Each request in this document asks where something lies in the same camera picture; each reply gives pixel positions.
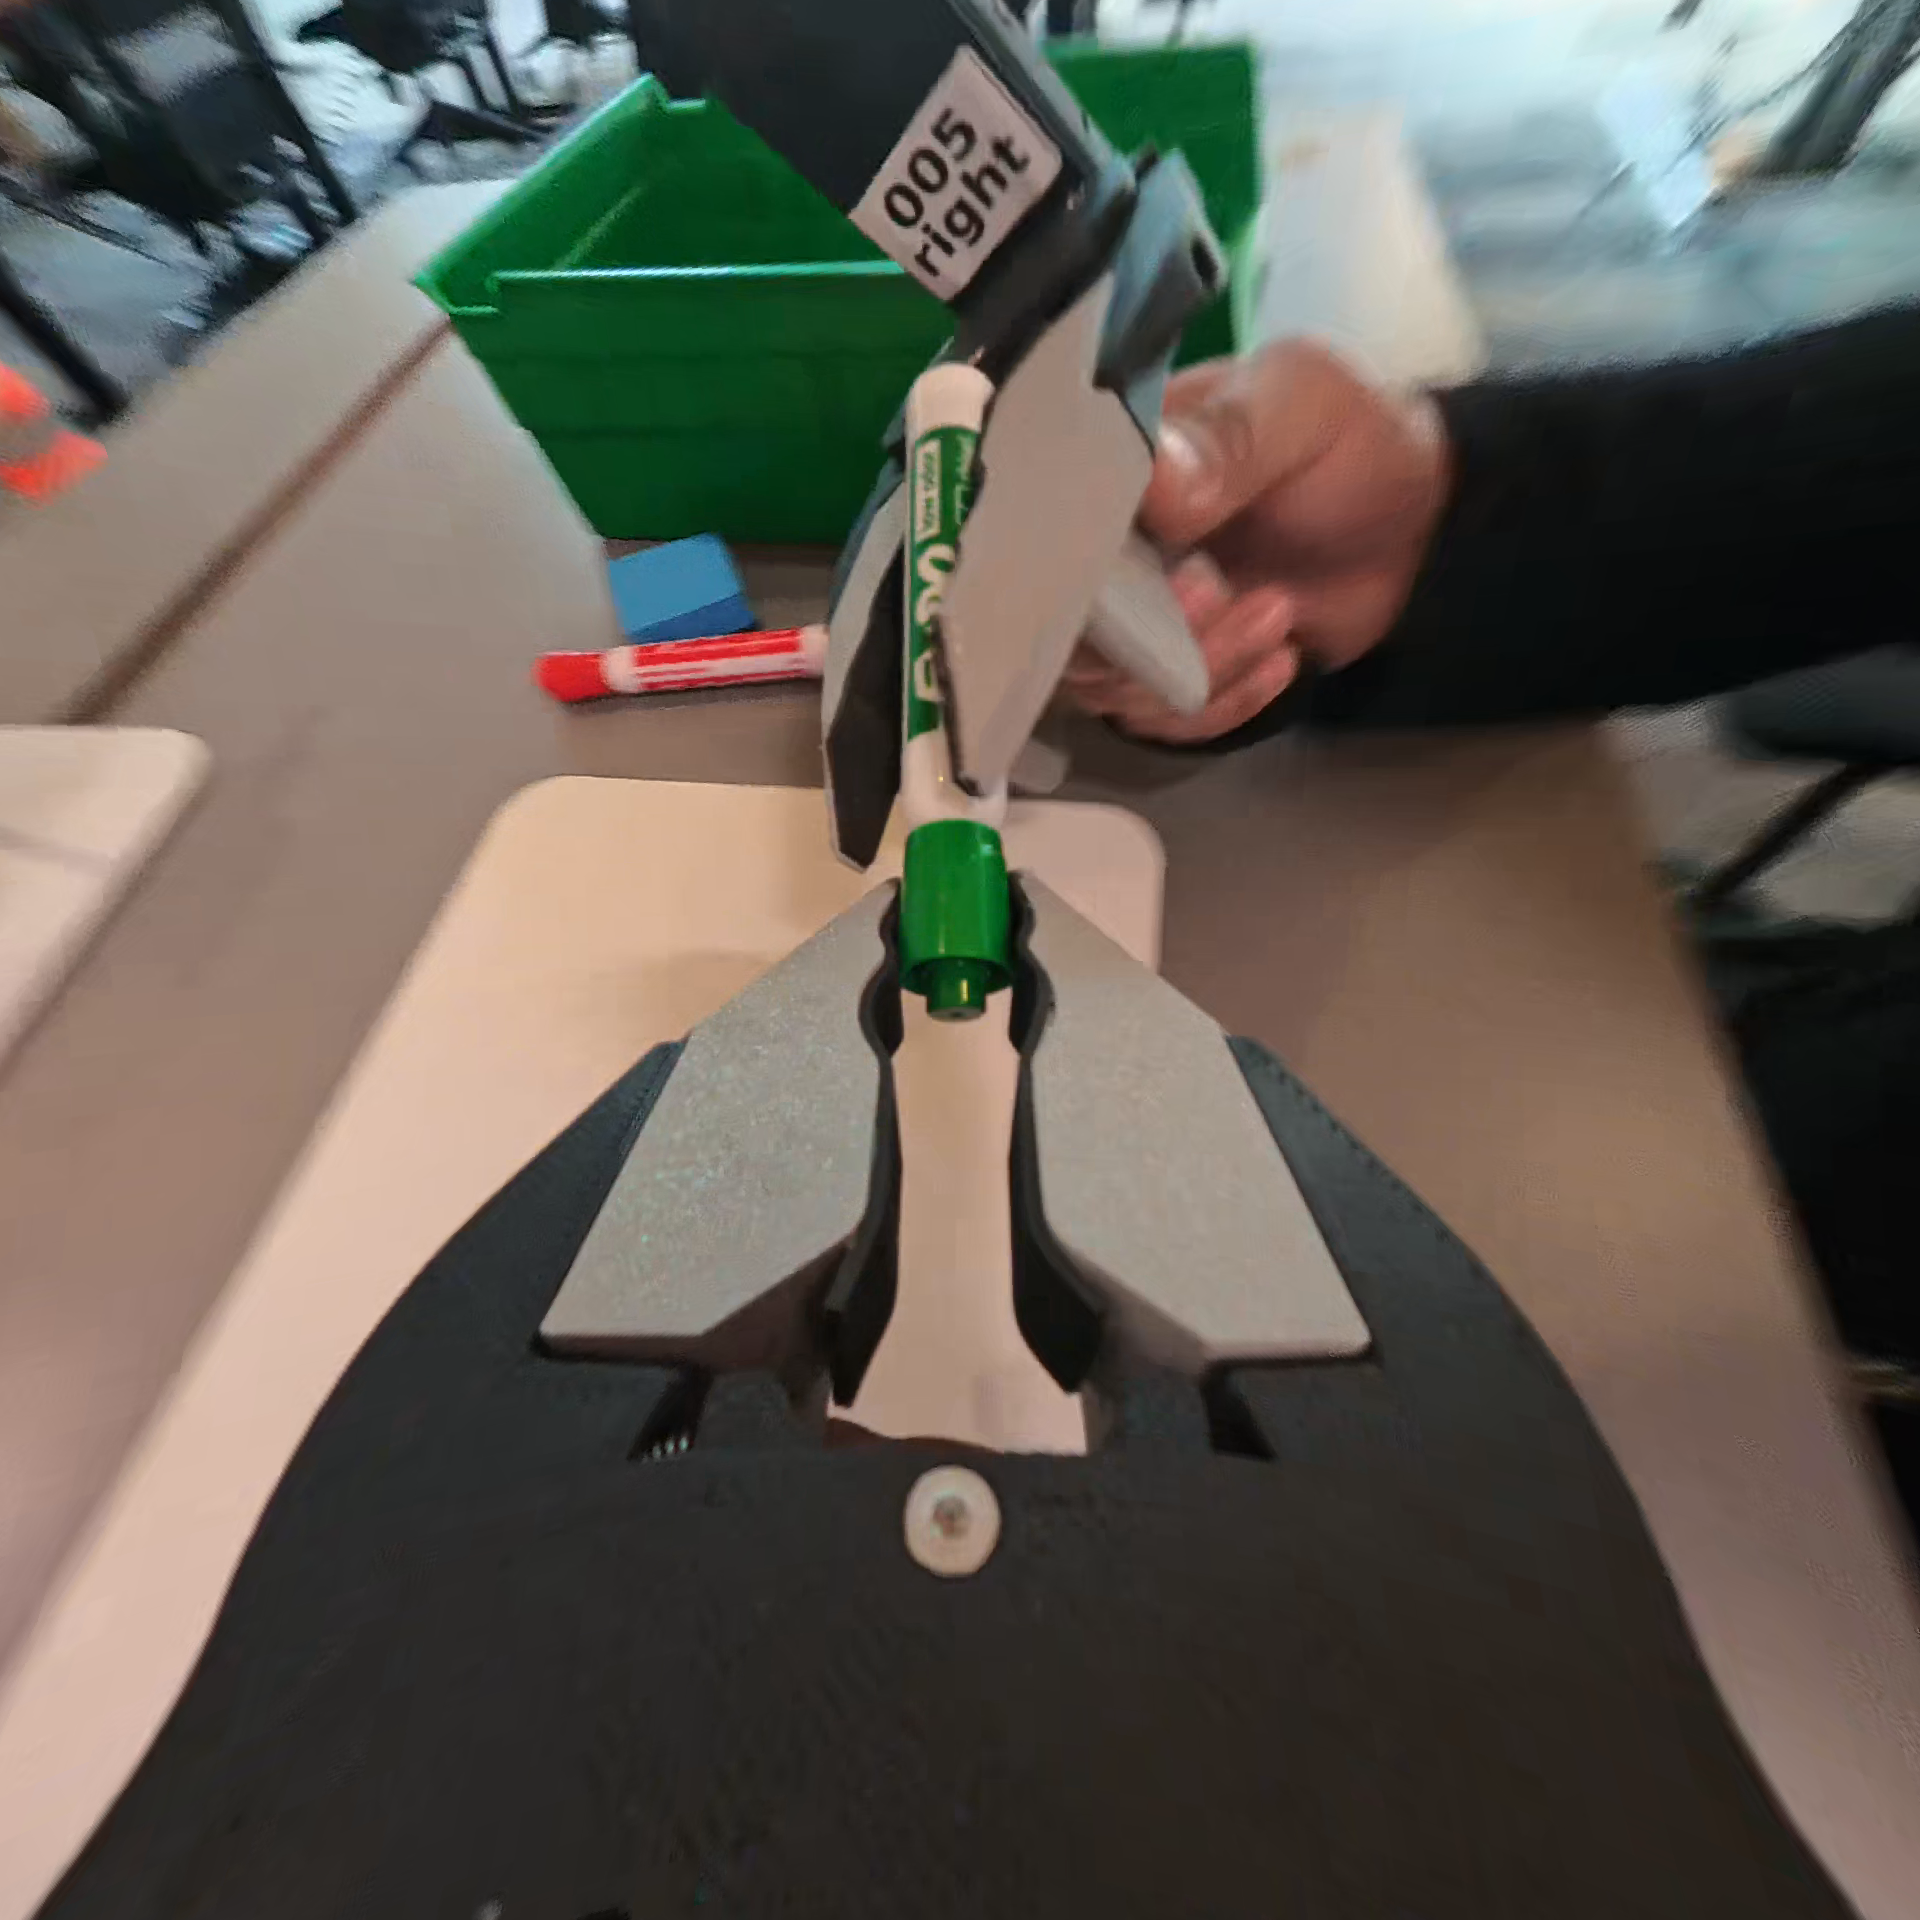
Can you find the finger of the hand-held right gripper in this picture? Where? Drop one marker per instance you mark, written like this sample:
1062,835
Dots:
1050,525
867,690

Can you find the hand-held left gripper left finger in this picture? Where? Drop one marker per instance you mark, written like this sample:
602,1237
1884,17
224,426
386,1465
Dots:
706,1185

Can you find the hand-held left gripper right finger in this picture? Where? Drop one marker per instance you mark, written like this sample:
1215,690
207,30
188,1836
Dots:
1200,1185

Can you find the white dry-erase marker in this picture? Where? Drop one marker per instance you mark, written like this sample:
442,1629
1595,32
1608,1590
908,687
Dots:
943,452

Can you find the red dry-erase marker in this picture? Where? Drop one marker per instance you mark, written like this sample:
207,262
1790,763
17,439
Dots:
706,664

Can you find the blue eraser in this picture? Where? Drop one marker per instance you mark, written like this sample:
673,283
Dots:
679,587

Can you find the white whiteboard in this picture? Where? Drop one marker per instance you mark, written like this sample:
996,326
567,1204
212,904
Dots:
600,975

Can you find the green marker cap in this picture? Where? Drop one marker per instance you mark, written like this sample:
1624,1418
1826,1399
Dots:
949,916

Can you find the person's right hand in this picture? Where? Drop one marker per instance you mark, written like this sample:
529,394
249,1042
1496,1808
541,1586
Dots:
1305,509

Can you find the black mesh office chair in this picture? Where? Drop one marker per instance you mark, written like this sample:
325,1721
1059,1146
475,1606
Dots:
150,120

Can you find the person's black chair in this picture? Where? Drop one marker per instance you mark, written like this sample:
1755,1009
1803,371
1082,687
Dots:
1816,750

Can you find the orange traffic cone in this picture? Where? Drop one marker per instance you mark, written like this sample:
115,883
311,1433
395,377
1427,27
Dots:
45,443

